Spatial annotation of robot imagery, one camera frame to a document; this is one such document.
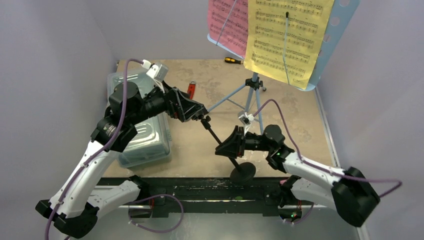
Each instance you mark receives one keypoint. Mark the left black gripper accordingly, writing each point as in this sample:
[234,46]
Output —
[178,105]

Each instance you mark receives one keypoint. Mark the black yellow screwdriver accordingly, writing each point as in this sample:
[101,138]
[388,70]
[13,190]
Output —
[231,60]

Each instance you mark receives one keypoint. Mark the pink sheet music page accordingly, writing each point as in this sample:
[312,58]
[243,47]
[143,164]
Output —
[227,22]

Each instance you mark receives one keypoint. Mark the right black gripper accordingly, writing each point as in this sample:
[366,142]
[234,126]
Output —
[241,142]

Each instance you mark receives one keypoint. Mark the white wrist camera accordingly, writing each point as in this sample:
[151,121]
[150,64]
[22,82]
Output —
[156,71]
[246,119]

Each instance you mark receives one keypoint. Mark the blue perforated music stand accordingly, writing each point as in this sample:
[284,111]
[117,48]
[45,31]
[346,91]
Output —
[342,12]

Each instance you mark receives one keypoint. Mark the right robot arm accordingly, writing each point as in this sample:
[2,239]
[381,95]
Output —
[347,191]

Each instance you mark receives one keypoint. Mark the black microphone stand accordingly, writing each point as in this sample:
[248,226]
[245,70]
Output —
[242,172]

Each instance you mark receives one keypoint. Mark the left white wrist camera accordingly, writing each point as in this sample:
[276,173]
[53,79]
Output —
[156,71]

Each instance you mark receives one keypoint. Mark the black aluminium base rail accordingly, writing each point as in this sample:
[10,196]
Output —
[201,195]

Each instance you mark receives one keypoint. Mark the clear plastic storage box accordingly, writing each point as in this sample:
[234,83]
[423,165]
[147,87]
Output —
[153,140]

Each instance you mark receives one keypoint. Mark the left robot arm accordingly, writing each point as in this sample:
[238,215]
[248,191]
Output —
[74,209]

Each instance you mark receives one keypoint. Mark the yellow sheet music page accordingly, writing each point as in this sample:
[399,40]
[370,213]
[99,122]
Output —
[285,38]

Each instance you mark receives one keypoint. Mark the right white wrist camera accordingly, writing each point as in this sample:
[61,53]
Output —
[246,119]

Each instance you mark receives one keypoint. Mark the red handled adjustable wrench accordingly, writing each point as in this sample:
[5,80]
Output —
[191,89]

